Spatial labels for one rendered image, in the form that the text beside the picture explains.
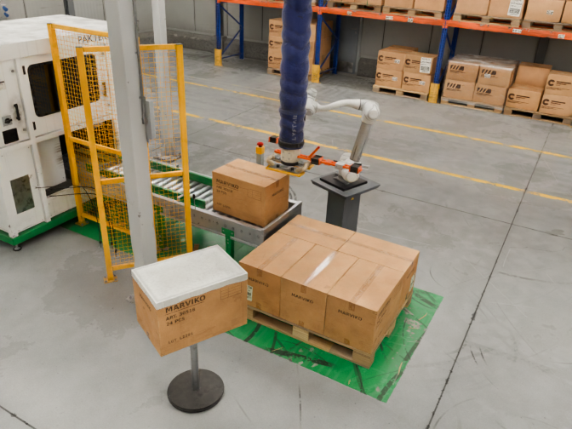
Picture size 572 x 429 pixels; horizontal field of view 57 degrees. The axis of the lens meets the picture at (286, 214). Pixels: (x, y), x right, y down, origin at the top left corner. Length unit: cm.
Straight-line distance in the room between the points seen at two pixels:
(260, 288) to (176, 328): 122
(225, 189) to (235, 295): 175
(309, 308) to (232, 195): 136
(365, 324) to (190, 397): 135
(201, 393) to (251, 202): 175
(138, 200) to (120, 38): 123
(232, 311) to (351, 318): 101
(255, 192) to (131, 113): 131
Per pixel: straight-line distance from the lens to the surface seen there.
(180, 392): 398
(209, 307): 332
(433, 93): 1142
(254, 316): 458
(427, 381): 426
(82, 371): 433
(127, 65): 401
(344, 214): 532
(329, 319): 413
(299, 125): 446
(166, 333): 328
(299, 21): 425
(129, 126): 411
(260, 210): 475
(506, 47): 1247
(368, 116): 481
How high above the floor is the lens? 288
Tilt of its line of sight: 28 degrees down
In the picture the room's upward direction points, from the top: 3 degrees clockwise
